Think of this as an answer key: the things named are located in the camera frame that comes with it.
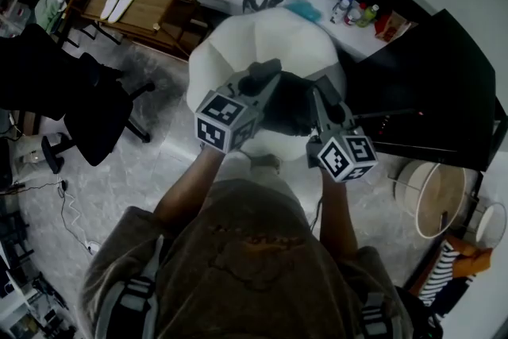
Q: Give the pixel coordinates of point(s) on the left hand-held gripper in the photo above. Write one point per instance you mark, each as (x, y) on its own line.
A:
(226, 123)

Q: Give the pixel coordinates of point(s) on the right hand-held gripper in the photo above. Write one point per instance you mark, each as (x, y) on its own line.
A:
(345, 159)

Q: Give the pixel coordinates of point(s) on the dark grey garment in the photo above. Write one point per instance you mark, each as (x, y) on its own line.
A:
(291, 107)

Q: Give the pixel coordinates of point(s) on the white egg-shaped chair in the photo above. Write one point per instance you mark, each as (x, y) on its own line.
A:
(278, 39)

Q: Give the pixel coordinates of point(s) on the person's right forearm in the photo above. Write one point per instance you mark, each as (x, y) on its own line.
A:
(337, 218)

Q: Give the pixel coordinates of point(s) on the person's left forearm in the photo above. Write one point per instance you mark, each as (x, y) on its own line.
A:
(186, 190)

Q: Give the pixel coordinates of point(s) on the black cabinet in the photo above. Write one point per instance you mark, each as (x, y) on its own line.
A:
(428, 91)

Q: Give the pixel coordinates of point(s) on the black office chair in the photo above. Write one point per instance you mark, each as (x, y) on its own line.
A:
(95, 123)

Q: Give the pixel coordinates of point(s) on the wooden shelf cart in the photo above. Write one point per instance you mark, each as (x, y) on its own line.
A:
(155, 8)

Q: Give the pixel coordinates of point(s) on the teal cloth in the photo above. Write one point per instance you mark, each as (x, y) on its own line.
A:
(303, 10)

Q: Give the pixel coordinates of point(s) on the red snack packet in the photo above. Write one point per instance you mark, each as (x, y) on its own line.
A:
(391, 25)

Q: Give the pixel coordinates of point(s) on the white bottle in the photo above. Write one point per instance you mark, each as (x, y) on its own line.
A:
(341, 8)

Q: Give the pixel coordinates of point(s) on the orange striped plush toy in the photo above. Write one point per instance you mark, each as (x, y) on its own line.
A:
(468, 258)

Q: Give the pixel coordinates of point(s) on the person's brown shirt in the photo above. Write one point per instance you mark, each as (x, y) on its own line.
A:
(246, 282)

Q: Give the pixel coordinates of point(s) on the white round stool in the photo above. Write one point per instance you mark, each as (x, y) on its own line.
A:
(492, 224)

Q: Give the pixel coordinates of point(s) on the green cloth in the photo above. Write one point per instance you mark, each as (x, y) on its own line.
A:
(49, 10)

